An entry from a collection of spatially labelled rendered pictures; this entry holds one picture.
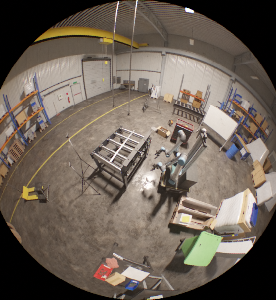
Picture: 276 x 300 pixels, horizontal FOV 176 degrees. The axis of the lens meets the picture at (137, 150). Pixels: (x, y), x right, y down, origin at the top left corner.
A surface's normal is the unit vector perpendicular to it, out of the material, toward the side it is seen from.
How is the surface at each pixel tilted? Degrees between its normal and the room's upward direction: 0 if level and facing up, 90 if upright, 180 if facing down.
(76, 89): 90
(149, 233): 0
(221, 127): 90
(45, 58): 90
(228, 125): 90
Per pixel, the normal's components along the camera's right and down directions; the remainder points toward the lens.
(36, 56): 0.88, 0.40
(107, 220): 0.06, -0.66
